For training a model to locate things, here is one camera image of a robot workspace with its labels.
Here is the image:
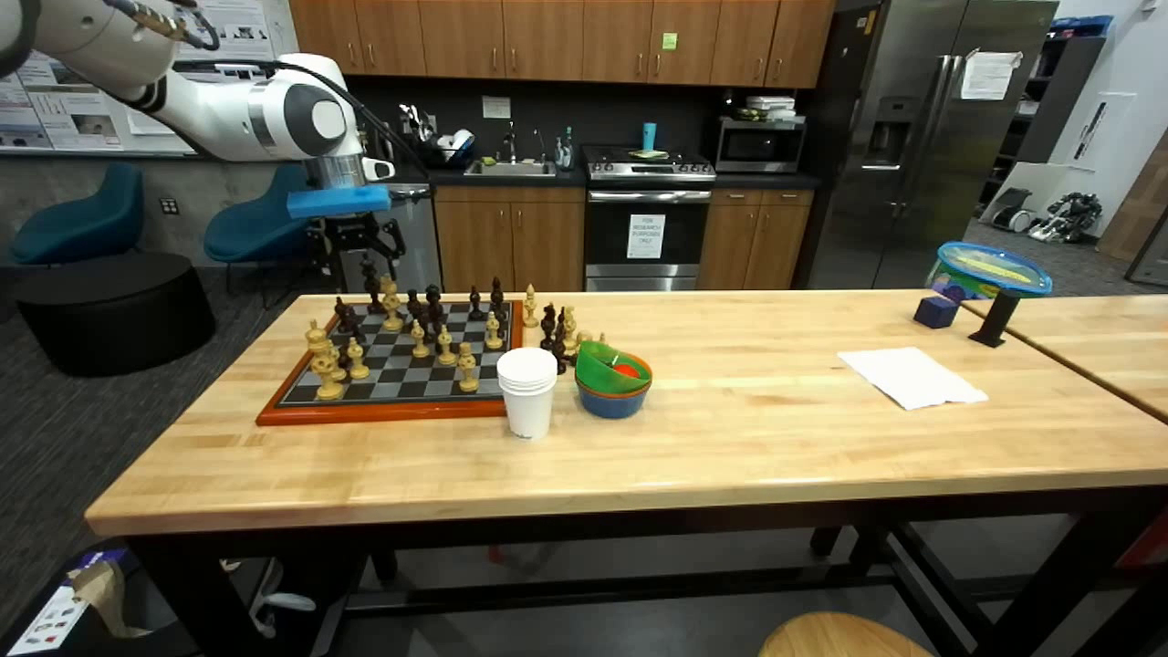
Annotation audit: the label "pile of white dishes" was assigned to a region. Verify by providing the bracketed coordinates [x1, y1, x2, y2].
[394, 104, 482, 175]

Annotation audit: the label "metal sink faucet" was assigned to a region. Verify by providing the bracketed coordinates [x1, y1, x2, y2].
[491, 119, 529, 175]

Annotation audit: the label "tall yellow chess piece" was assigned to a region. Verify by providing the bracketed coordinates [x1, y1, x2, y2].
[518, 281, 547, 335]
[371, 274, 403, 335]

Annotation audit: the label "narrow wooden lower cabinet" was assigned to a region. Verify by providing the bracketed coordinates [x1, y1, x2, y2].
[701, 182, 816, 291]

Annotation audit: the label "stainless steel fridge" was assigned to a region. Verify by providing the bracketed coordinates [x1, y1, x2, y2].
[805, 0, 1062, 291]

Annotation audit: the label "white foam cup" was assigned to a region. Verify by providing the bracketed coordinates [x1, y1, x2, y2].
[491, 342, 561, 441]

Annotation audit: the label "black round ottoman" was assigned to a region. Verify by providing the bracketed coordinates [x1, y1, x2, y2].
[11, 252, 218, 381]

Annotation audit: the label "blue lounge chair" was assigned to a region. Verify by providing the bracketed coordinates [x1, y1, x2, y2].
[7, 162, 146, 270]
[196, 162, 326, 270]

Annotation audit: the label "metal kitchen sink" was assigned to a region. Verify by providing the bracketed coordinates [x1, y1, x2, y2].
[461, 162, 561, 182]

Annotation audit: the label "teal and green plate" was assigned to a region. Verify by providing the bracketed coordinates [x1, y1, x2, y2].
[928, 239, 1058, 303]

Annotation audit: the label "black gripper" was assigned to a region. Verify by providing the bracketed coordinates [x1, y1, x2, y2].
[316, 213, 410, 295]

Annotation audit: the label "orange framed chess board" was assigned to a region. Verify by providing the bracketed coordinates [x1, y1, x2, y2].
[252, 295, 531, 430]

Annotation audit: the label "white bowls on microwave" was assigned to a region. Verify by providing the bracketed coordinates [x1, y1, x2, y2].
[742, 91, 799, 126]

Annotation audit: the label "white paper on oven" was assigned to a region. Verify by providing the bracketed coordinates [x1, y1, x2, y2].
[624, 213, 670, 262]

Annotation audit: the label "stainless steel dishwasher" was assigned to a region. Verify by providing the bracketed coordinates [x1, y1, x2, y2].
[383, 179, 441, 291]

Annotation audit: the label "black kitchen countertop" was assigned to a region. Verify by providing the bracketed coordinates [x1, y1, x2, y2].
[383, 163, 821, 194]

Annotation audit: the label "wide wooden lower cabinet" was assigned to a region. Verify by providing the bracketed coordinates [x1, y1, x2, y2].
[429, 182, 587, 291]

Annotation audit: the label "floor box with papers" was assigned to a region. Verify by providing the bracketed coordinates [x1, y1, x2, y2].
[0, 539, 138, 657]

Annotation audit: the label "large yellow chess piece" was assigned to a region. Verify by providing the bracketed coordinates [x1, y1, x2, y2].
[315, 346, 350, 404]

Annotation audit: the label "black metal table frame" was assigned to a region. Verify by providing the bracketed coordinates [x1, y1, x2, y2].
[114, 484, 1168, 657]

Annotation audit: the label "white machine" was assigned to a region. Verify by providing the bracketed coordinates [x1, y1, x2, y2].
[971, 0, 1168, 250]

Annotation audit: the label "wall posters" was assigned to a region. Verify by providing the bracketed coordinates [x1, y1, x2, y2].
[0, 48, 196, 162]

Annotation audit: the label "black plate stand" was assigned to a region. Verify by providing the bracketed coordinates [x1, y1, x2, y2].
[966, 289, 1022, 351]

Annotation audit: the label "orange stool wooden seat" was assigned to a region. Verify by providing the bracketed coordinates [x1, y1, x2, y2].
[760, 610, 933, 657]

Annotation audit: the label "white paper on fridge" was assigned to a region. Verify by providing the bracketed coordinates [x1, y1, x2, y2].
[956, 48, 1022, 105]

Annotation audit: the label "black microwave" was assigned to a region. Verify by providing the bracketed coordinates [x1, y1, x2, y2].
[713, 118, 805, 175]

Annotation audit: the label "dark blue cube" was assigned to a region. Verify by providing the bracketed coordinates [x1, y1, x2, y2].
[911, 291, 965, 332]

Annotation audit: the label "white paper sheet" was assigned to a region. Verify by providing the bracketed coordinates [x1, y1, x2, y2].
[834, 342, 991, 416]

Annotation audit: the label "green and blue bowl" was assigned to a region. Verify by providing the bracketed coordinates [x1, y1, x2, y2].
[569, 335, 656, 422]

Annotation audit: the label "stainless steel oven range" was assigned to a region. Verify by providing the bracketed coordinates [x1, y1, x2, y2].
[579, 147, 719, 291]

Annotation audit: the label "wooden upper cabinets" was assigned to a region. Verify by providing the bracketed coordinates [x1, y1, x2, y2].
[289, 0, 839, 91]

